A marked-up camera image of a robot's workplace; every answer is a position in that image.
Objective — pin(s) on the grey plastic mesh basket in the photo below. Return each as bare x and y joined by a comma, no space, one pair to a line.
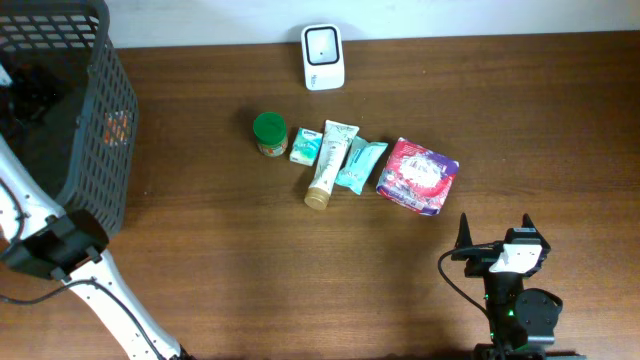
60,74

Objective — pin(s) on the green lid jar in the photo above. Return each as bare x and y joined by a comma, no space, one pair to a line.
271,134

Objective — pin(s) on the orange Kleenex tissue pack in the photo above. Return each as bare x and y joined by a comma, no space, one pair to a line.
117,128

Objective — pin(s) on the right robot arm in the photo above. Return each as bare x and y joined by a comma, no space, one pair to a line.
521,320

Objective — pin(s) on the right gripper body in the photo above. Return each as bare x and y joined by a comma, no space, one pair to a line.
480,252

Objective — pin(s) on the red purple pad package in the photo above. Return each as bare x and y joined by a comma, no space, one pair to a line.
417,178

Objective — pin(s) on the white bamboo print tube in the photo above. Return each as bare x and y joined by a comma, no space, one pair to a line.
336,141

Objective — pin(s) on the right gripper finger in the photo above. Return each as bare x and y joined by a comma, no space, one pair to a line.
464,238
527,222

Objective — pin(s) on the white barcode scanner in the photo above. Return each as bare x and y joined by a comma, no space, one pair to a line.
323,57

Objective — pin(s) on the teal wet wipes pack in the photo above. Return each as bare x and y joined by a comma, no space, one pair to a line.
361,160

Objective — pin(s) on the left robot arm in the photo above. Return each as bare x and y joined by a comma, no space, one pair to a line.
53,243

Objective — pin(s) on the teal Kleenex tissue pack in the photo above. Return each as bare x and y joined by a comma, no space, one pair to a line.
306,146

